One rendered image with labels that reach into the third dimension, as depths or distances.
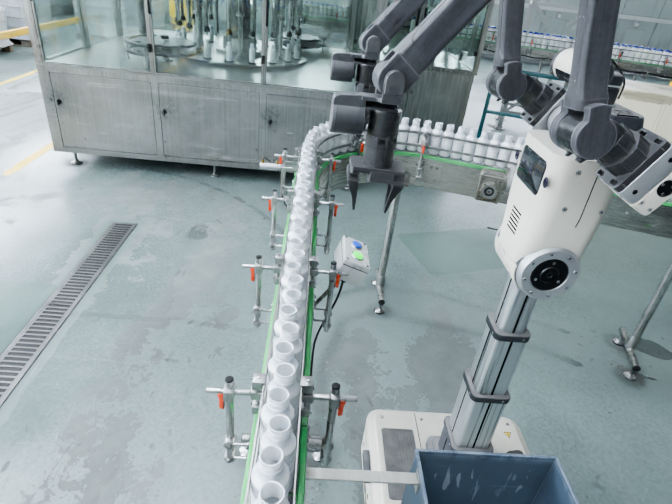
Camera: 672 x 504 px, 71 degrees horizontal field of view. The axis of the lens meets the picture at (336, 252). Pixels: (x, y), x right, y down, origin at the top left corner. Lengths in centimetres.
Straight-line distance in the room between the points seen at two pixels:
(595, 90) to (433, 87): 537
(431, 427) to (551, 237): 107
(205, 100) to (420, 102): 295
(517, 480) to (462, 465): 14
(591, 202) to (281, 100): 337
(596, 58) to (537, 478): 87
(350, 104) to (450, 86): 552
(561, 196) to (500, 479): 65
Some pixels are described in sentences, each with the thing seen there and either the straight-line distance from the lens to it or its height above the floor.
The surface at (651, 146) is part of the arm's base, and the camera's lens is 109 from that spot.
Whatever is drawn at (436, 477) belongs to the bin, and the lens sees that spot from 118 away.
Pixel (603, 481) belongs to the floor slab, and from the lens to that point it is 259.
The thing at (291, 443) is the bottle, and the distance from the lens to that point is 85.
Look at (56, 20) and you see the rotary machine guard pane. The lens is 472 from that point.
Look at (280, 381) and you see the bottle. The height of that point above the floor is 115.
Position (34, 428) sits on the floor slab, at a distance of 251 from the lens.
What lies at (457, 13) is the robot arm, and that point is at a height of 176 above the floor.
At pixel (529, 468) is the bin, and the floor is 91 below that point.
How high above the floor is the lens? 180
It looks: 31 degrees down
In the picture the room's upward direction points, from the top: 7 degrees clockwise
